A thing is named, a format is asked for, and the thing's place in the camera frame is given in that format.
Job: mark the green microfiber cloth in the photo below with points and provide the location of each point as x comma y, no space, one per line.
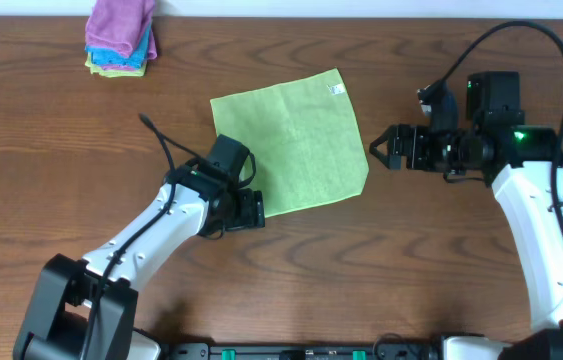
305,138

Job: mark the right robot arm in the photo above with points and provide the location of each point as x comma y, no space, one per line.
524,168

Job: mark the light green folded cloth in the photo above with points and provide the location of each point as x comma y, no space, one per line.
114,71

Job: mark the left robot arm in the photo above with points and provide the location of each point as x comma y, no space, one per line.
85,309

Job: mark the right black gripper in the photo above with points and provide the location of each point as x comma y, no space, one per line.
408,146

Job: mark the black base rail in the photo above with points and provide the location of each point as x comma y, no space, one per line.
391,350

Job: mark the blue folded cloth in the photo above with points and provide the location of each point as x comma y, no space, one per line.
108,57

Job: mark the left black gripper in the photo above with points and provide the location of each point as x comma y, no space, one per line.
257,209

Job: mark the purple folded cloth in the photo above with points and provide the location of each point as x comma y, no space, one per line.
119,25

